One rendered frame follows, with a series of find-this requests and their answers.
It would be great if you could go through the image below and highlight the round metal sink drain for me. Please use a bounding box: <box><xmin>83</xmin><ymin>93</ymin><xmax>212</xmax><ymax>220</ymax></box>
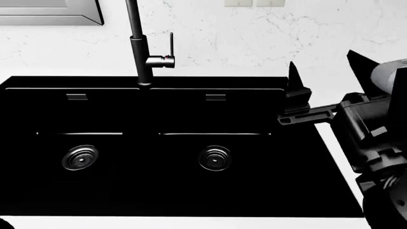
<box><xmin>197</xmin><ymin>144</ymin><xmax>233</xmax><ymax>172</ymax></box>
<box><xmin>61</xmin><ymin>144</ymin><xmax>100</xmax><ymax>172</ymax></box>

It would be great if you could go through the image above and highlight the beige wall outlet plate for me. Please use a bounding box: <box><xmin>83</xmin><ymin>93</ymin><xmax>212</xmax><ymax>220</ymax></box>
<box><xmin>255</xmin><ymin>0</ymin><xmax>286</xmax><ymax>8</ymax></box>
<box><xmin>223</xmin><ymin>0</ymin><xmax>254</xmax><ymax>8</ymax></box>

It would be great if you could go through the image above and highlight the dark metal kitchen faucet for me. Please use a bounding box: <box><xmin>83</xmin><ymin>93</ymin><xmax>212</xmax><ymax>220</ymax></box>
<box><xmin>125</xmin><ymin>0</ymin><xmax>176</xmax><ymax>87</ymax></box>

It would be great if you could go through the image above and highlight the white cylindrical shaker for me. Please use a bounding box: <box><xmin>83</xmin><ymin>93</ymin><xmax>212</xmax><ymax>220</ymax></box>
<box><xmin>369</xmin><ymin>57</ymin><xmax>407</xmax><ymax>95</ymax></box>

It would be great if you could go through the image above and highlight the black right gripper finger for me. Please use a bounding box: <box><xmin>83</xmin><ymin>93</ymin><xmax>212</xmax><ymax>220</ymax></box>
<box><xmin>346</xmin><ymin>49</ymin><xmax>387</xmax><ymax>99</ymax></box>
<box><xmin>283</xmin><ymin>60</ymin><xmax>313</xmax><ymax>115</ymax></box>

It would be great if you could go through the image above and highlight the black double basin sink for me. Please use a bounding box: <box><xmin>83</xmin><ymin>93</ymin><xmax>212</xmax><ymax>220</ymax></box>
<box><xmin>0</xmin><ymin>75</ymin><xmax>365</xmax><ymax>218</ymax></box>

